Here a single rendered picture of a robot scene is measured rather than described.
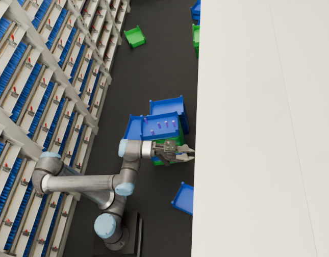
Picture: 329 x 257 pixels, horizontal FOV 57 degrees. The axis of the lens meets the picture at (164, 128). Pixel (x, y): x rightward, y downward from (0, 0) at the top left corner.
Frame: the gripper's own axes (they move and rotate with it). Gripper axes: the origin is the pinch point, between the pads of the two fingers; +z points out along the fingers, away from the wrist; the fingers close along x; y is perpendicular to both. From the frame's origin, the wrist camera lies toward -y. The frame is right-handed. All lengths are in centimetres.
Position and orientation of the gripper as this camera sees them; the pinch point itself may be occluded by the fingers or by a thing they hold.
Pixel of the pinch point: (192, 155)
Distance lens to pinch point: 155.9
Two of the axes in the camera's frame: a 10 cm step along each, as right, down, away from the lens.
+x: 0.9, -8.1, 5.8
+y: 0.0, -5.8, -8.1
